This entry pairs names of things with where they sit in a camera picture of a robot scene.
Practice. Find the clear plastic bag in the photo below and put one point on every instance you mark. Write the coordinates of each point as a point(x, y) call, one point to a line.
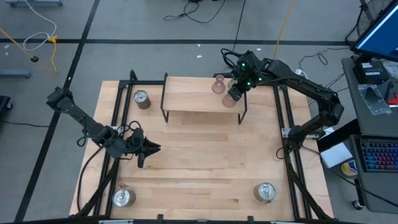
point(373, 99)

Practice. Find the white plug adapter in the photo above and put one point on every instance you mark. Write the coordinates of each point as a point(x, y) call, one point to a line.
point(301, 72)

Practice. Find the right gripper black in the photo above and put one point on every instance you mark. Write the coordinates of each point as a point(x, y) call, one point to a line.
point(245, 73)

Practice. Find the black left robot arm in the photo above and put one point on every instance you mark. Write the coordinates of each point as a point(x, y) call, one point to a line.
point(77, 115)

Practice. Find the black box device white labels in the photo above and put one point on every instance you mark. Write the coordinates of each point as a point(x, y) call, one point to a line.
point(370, 73)

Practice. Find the grey floor bar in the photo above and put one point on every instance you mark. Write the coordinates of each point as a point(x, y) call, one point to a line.
point(15, 73)

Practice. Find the smoked glass jar metal lid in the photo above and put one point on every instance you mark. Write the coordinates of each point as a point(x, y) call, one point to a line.
point(142, 99)
point(264, 192)
point(123, 197)

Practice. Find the computer monitor blue screen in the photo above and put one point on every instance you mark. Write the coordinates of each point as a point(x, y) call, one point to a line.
point(382, 34)

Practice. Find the grey cart base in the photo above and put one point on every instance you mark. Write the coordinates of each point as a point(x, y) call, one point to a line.
point(34, 3)

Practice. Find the red small object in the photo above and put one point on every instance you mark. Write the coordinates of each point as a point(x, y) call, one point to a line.
point(393, 100)

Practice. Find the white cardboard box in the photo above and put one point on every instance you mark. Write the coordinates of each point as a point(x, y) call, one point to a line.
point(335, 155)

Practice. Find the rainbow backlit keyboard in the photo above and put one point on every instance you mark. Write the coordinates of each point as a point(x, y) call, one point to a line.
point(379, 155)

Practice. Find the black metal rig frame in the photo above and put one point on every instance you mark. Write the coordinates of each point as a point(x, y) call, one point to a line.
point(143, 82)

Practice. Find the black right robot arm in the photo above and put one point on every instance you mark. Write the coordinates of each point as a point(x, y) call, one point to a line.
point(311, 87)

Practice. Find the wooden shelf riser black legs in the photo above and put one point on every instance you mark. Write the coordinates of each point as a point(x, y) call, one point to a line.
point(192, 95)

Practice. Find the grey desk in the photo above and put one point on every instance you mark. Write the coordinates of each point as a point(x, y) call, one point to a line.
point(379, 193)

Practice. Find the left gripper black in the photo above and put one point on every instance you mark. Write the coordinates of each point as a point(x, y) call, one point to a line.
point(136, 144)

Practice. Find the pink ribbed glass candle holder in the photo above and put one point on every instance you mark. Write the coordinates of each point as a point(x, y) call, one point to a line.
point(228, 102)
point(218, 87)

